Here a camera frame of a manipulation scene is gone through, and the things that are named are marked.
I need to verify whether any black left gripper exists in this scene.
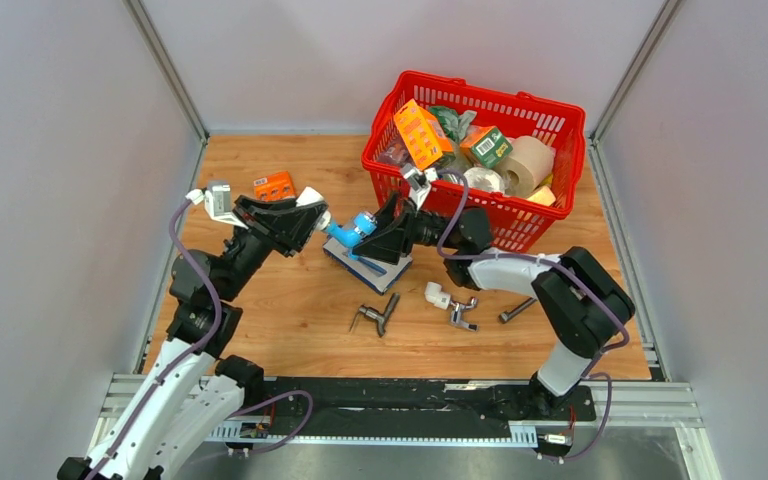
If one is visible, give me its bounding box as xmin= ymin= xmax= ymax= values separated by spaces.
xmin=217 ymin=194 xmax=327 ymax=302

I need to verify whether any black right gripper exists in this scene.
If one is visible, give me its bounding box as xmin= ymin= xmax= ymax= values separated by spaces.
xmin=349 ymin=189 xmax=462 ymax=263

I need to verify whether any blue plastic water faucet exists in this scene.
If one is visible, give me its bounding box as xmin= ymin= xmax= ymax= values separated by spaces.
xmin=324 ymin=211 xmax=377 ymax=249

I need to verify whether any white plastic pipe elbow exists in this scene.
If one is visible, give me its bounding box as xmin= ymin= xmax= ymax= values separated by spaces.
xmin=296 ymin=186 xmax=332 ymax=231

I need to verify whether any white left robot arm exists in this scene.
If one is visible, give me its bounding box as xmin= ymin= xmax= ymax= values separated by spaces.
xmin=56 ymin=186 xmax=330 ymax=479

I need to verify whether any white pipe elbow second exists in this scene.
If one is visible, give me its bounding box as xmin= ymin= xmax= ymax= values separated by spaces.
xmin=424 ymin=282 xmax=451 ymax=310

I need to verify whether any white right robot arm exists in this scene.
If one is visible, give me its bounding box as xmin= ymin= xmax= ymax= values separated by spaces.
xmin=350 ymin=194 xmax=636 ymax=419

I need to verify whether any orange blister pack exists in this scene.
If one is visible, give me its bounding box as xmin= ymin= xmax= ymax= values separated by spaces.
xmin=253 ymin=171 xmax=297 ymax=202

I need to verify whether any blue grey razor box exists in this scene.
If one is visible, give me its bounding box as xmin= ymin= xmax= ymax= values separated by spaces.
xmin=323 ymin=238 xmax=413 ymax=295

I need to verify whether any dark metal faucet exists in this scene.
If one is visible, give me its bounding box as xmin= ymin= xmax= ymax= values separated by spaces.
xmin=498 ymin=298 xmax=537 ymax=324
xmin=348 ymin=293 xmax=401 ymax=338

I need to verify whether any orange carton box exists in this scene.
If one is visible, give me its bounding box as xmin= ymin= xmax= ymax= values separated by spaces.
xmin=392 ymin=99 xmax=455 ymax=170

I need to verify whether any white wrapped roll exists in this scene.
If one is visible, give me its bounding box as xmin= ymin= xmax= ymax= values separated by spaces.
xmin=464 ymin=167 xmax=506 ymax=193

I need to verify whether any red plastic shopping basket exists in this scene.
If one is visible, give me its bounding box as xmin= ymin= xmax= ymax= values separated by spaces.
xmin=361 ymin=70 xmax=585 ymax=252

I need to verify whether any green plastic bag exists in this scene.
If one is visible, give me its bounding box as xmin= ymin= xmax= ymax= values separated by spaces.
xmin=428 ymin=105 xmax=477 ymax=143

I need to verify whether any green small box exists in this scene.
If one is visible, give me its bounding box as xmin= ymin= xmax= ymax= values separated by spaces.
xmin=459 ymin=126 xmax=513 ymax=169

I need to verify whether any dark metal faucet right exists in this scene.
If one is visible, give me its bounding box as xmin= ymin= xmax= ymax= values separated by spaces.
xmin=498 ymin=298 xmax=537 ymax=324

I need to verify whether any beige toilet paper roll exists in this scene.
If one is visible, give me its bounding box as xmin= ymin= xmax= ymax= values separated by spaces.
xmin=494 ymin=136 xmax=555 ymax=198

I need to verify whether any yellow sponge block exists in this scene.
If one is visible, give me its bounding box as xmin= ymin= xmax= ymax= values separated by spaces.
xmin=526 ymin=185 xmax=556 ymax=206

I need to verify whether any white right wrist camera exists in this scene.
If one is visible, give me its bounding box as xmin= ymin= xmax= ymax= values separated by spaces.
xmin=400 ymin=164 xmax=439 ymax=209

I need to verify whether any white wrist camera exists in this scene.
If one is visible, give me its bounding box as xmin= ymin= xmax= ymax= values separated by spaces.
xmin=185 ymin=180 xmax=247 ymax=229
xmin=400 ymin=164 xmax=439 ymax=209

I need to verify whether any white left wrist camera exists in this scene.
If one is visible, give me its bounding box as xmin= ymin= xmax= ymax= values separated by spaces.
xmin=185 ymin=180 xmax=247 ymax=229

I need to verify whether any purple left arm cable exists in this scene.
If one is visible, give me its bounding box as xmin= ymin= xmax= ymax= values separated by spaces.
xmin=82 ymin=198 xmax=316 ymax=480

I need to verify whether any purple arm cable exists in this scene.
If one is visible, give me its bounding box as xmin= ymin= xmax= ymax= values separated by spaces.
xmin=435 ymin=167 xmax=632 ymax=463
xmin=82 ymin=198 xmax=316 ymax=480

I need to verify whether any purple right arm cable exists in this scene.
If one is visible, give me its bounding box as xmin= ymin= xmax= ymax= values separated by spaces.
xmin=435 ymin=167 xmax=632 ymax=463

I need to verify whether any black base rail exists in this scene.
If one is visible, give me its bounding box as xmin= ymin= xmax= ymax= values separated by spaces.
xmin=244 ymin=377 xmax=597 ymax=439

